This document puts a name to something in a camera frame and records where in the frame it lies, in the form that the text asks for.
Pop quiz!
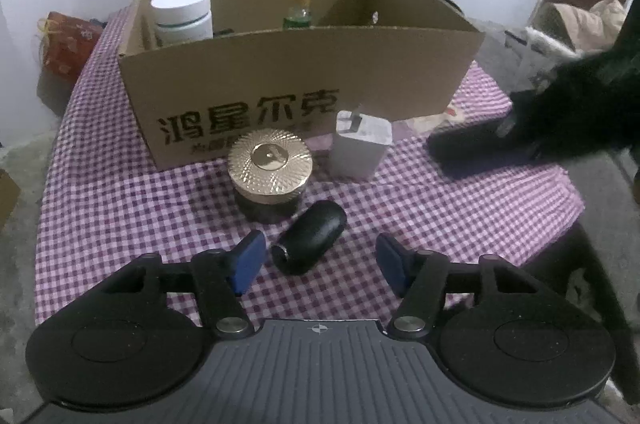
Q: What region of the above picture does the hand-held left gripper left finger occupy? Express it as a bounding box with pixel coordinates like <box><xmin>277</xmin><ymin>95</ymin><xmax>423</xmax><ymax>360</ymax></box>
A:
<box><xmin>97</xmin><ymin>229</ymin><xmax>267</xmax><ymax>339</ymax></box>

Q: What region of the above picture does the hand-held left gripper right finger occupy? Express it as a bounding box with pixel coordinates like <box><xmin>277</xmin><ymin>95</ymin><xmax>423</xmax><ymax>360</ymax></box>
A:
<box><xmin>376</xmin><ymin>231</ymin><xmax>543</xmax><ymax>339</ymax></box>

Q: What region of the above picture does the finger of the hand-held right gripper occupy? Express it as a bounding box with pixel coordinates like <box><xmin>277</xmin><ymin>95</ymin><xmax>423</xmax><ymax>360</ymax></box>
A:
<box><xmin>496</xmin><ymin>88</ymin><xmax>557</xmax><ymax>161</ymax></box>

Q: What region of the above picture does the black cylindrical case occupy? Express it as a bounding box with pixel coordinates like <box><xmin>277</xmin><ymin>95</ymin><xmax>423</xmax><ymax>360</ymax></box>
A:
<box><xmin>270</xmin><ymin>200</ymin><xmax>349</xmax><ymax>276</ymax></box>

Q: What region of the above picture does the printed cardboard box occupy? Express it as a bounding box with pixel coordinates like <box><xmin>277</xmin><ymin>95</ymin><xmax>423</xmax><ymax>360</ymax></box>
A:
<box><xmin>118</xmin><ymin>0</ymin><xmax>487</xmax><ymax>173</ymax></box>

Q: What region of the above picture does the white plastic bottle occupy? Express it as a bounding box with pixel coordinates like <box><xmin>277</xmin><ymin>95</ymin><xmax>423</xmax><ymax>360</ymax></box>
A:
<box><xmin>150</xmin><ymin>0</ymin><xmax>215</xmax><ymax>48</ymax></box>

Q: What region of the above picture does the small crumpled wrapper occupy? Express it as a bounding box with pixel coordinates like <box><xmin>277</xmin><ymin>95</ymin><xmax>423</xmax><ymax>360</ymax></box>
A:
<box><xmin>414</xmin><ymin>101</ymin><xmax>467</xmax><ymax>131</ymax></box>

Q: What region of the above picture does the beige cloth bundle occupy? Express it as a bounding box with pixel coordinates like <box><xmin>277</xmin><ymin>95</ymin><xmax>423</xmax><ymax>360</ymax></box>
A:
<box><xmin>537</xmin><ymin>0</ymin><xmax>627</xmax><ymax>52</ymax></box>

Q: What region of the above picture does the gold lid jar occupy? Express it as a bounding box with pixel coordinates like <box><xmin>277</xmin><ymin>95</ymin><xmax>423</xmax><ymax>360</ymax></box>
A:
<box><xmin>227</xmin><ymin>129</ymin><xmax>317</xmax><ymax>226</ymax></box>

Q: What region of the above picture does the purple checked tablecloth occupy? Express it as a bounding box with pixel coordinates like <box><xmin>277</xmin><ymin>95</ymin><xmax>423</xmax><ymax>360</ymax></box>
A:
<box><xmin>34</xmin><ymin>4</ymin><xmax>587</xmax><ymax>331</ymax></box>

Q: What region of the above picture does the white power adapter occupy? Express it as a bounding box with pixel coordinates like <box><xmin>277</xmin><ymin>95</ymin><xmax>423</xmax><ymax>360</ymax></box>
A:
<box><xmin>329</xmin><ymin>108</ymin><xmax>394</xmax><ymax>181</ymax></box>

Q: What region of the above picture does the small brown cardboard box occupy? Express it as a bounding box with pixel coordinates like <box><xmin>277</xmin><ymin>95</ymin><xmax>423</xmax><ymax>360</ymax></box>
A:
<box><xmin>0</xmin><ymin>168</ymin><xmax>22</xmax><ymax>231</ymax></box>

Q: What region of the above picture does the green dropper bottle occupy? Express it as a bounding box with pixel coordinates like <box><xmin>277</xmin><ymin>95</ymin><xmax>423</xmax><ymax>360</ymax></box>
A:
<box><xmin>282</xmin><ymin>0</ymin><xmax>314</xmax><ymax>30</ymax></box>

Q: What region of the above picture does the red patterned bag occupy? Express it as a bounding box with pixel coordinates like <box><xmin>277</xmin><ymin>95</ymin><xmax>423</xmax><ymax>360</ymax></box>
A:
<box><xmin>37</xmin><ymin>11</ymin><xmax>107</xmax><ymax>78</ymax></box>

